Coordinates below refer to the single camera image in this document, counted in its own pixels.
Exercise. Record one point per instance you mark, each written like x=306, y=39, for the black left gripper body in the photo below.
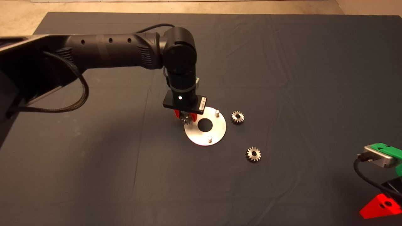
x=185, y=100

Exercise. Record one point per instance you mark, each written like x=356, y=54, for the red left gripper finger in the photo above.
x=177, y=113
x=194, y=118

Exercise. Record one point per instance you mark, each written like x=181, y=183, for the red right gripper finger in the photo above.
x=380, y=208

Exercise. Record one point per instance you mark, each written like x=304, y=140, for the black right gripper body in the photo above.
x=394, y=188

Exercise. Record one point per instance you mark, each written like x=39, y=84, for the steel planetary gear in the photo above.
x=186, y=120
x=237, y=122
x=253, y=159

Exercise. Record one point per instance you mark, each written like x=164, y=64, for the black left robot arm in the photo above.
x=110, y=50

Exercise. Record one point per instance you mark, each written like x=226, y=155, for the round metal carrier plate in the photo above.
x=220, y=128

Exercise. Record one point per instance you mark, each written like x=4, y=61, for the dark table cloth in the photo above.
x=282, y=62

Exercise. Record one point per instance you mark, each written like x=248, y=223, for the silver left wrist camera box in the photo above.
x=198, y=86

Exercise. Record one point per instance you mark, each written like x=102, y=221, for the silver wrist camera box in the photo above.
x=380, y=158
x=198, y=86

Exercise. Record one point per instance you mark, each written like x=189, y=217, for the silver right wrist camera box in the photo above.
x=380, y=158

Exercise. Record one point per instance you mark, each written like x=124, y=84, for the green right camera mount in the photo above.
x=389, y=150

